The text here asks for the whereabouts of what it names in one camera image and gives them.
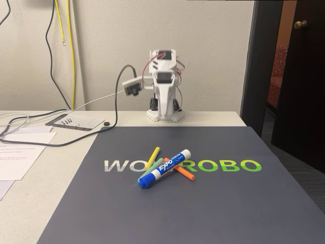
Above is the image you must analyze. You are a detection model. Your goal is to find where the blue dry erase marker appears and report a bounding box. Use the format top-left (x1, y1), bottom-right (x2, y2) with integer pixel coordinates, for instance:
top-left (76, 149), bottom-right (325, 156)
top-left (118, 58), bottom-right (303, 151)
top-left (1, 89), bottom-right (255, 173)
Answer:
top-left (137, 149), bottom-right (191, 190)

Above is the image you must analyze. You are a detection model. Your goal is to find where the yellow chalk stick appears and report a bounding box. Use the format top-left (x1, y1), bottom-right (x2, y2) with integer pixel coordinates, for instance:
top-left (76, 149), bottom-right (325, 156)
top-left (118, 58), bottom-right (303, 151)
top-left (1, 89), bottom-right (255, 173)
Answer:
top-left (146, 146), bottom-right (161, 169)

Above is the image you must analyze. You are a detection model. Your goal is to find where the green chalk stick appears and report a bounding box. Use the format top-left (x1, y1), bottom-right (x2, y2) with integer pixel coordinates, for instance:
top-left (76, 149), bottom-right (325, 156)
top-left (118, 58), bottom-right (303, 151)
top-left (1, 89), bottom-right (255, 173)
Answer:
top-left (137, 157), bottom-right (164, 182)

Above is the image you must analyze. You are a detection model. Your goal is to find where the orange chalk stick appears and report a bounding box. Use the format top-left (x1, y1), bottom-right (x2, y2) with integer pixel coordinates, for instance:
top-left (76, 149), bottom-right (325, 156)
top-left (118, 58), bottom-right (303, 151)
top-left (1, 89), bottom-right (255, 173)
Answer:
top-left (162, 157), bottom-right (196, 182)

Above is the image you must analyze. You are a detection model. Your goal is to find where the white grid screw card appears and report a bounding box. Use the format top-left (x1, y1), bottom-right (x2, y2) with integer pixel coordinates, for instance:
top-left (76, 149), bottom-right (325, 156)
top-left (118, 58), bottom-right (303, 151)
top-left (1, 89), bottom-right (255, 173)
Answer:
top-left (45, 114), bottom-right (105, 132)

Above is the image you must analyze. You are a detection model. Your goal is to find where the red textured object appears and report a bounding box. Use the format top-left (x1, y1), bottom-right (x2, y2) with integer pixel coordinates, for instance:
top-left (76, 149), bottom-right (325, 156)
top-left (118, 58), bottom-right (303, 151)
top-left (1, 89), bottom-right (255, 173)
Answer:
top-left (266, 44), bottom-right (289, 109)

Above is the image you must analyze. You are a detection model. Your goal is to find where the grey mat with logo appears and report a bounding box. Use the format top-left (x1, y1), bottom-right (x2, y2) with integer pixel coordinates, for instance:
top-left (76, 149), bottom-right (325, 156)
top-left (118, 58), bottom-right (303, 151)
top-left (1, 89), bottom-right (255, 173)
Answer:
top-left (37, 126), bottom-right (325, 244)

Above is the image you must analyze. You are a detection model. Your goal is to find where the small white paper sheet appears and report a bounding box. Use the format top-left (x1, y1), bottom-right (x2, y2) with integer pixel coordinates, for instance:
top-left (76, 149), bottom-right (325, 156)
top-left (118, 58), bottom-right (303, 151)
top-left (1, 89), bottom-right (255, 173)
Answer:
top-left (19, 126), bottom-right (53, 134)

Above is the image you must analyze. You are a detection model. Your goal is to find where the dark brown door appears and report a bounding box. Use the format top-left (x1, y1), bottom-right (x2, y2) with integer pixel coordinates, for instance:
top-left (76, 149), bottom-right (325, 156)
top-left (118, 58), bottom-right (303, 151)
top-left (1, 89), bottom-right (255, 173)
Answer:
top-left (271, 0), bottom-right (325, 176)

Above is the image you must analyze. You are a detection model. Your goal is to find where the brass door knob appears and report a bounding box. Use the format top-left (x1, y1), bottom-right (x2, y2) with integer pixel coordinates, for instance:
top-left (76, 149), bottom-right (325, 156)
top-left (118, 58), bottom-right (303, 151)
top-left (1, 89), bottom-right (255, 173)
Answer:
top-left (294, 19), bottom-right (309, 30)

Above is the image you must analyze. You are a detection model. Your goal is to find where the printed white paper sheet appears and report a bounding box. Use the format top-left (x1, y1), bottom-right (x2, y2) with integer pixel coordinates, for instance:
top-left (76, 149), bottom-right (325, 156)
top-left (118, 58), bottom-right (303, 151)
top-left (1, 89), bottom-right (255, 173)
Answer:
top-left (0, 143), bottom-right (47, 181)

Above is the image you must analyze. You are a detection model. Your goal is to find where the pale grey paper sheet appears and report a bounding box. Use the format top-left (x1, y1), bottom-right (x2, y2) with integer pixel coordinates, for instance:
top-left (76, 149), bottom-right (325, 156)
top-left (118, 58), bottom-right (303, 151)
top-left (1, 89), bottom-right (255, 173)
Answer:
top-left (0, 179), bottom-right (15, 201)

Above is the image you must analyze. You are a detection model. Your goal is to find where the white camera box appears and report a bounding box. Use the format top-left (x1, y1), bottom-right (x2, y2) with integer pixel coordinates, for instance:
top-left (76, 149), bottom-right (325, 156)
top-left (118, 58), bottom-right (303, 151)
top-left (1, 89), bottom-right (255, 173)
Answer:
top-left (122, 75), bottom-right (154, 97)

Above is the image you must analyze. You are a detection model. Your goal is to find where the black camera cable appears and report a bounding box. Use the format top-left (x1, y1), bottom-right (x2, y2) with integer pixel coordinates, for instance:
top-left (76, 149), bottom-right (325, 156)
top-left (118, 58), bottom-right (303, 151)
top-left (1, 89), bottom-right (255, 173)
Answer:
top-left (0, 65), bottom-right (138, 147)

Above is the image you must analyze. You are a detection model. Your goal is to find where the white cable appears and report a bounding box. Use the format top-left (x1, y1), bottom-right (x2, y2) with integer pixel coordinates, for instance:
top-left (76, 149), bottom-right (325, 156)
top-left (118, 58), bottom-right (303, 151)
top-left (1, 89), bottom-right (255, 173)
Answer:
top-left (0, 91), bottom-right (122, 136)

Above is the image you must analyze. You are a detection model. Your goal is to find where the long yellow cable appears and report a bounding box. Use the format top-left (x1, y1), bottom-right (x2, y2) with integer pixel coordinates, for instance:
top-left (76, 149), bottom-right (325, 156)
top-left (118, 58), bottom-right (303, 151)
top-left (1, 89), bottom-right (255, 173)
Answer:
top-left (66, 0), bottom-right (76, 109)

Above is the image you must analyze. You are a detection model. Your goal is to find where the dark door frame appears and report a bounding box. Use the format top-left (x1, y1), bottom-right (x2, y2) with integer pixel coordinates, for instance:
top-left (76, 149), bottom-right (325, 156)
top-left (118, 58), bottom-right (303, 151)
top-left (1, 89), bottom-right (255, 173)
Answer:
top-left (240, 0), bottom-right (284, 139)

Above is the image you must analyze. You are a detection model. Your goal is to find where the black wall cable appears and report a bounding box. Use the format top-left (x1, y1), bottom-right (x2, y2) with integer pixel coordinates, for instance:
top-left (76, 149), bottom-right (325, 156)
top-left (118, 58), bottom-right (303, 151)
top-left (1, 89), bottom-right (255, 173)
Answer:
top-left (0, 0), bottom-right (74, 127)

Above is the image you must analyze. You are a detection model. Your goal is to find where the short yellow cable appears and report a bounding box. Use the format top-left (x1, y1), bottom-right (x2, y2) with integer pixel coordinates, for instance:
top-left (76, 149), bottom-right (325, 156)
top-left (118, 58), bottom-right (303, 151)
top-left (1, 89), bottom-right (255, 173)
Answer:
top-left (54, 0), bottom-right (67, 46)

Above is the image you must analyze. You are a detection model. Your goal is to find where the thin black cable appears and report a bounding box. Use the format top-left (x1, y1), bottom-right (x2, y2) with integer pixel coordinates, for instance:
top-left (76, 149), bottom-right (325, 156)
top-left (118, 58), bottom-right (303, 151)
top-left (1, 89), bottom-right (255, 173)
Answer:
top-left (0, 0), bottom-right (11, 26)

